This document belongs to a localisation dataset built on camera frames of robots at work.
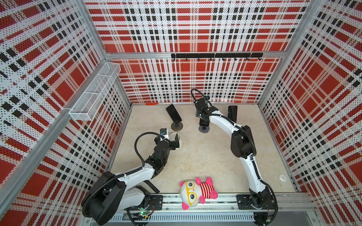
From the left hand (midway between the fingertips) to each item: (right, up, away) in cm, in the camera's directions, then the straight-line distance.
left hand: (172, 134), depth 86 cm
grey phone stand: (+22, +1, +18) cm, 28 cm away
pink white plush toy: (+12, -28, -16) cm, 34 cm away
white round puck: (+66, -25, -4) cm, 71 cm away
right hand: (+23, +15, +14) cm, 31 cm away
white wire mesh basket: (-57, +18, +5) cm, 60 cm away
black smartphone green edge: (-1, +12, +18) cm, 22 cm away
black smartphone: (+40, +14, +8) cm, 43 cm away
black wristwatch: (-11, -30, -7) cm, 32 cm away
